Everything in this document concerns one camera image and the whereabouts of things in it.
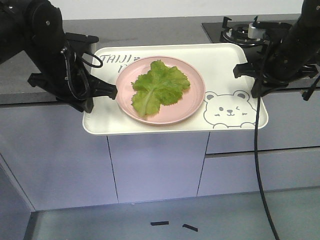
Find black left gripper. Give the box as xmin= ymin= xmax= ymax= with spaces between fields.
xmin=27 ymin=32 xmax=119 ymax=114

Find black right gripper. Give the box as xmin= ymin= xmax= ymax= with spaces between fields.
xmin=233 ymin=58 xmax=319 ymax=98

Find pink round plate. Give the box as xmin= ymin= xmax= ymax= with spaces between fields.
xmin=116 ymin=56 xmax=206 ymax=125

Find green lettuce leaf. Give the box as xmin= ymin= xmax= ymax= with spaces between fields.
xmin=131 ymin=60 xmax=191 ymax=118

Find cream bear serving tray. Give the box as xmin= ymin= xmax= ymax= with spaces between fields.
xmin=82 ymin=43 xmax=269 ymax=135

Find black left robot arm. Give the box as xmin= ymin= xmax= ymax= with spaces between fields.
xmin=0 ymin=0 xmax=118 ymax=113

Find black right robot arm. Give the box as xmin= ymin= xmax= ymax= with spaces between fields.
xmin=233 ymin=0 xmax=320 ymax=99

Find grey left cabinet door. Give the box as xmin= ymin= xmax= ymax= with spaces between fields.
xmin=0 ymin=105 xmax=118 ymax=210

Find grey lower drawer front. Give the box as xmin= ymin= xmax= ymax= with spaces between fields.
xmin=197 ymin=147 xmax=320 ymax=196

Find black floor tape strip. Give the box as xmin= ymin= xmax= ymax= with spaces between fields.
xmin=182 ymin=223 xmax=199 ymax=232
xmin=150 ymin=221 xmax=170 ymax=227

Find black hanging cable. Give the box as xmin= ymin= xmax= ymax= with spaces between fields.
xmin=253 ymin=39 xmax=281 ymax=240

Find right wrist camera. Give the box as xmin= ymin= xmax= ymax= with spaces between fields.
xmin=247 ymin=21 xmax=292 ymax=39

